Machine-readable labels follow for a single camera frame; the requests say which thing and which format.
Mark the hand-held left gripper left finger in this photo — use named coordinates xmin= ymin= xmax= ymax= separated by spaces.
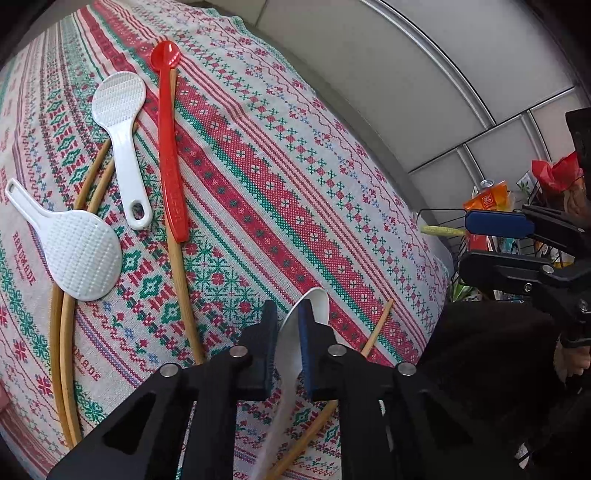
xmin=46 ymin=299 xmax=282 ymax=480

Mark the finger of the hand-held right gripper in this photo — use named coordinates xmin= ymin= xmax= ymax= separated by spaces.
xmin=464 ymin=203 xmax=585 ymax=252
xmin=459 ymin=250 xmax=583 ymax=325

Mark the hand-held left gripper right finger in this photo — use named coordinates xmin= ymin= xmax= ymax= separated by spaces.
xmin=297 ymin=299 xmax=522 ymax=480

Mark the white plastic spoon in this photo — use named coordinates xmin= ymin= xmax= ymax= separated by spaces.
xmin=252 ymin=286 xmax=330 ymax=480

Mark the white rice paddle slot handle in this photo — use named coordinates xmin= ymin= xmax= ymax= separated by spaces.
xmin=4 ymin=178 xmax=123 ymax=302

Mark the red plastic spoon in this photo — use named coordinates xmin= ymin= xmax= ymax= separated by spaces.
xmin=151 ymin=40 xmax=190 ymax=243

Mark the white rice paddle oval hole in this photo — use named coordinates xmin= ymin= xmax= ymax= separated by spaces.
xmin=91 ymin=70 xmax=153 ymax=230

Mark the person's right hand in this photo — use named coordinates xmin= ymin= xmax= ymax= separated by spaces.
xmin=558 ymin=344 xmax=591 ymax=383

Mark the orange snack packet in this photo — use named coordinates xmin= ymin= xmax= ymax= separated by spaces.
xmin=463 ymin=182 xmax=513 ymax=213

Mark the red plastic bag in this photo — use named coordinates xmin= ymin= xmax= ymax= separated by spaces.
xmin=531 ymin=151 xmax=585 ymax=191

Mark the dark clothing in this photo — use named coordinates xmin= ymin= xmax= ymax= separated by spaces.
xmin=416 ymin=300 xmax=591 ymax=480

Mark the red green patterned tablecloth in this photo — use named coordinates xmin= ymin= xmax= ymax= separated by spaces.
xmin=0 ymin=0 xmax=451 ymax=480

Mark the metal framed frosted glass door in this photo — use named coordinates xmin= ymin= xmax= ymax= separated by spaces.
xmin=240 ymin=0 xmax=591 ymax=217

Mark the black wire basket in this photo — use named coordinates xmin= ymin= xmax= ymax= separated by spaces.
xmin=418 ymin=185 xmax=573 ymax=301

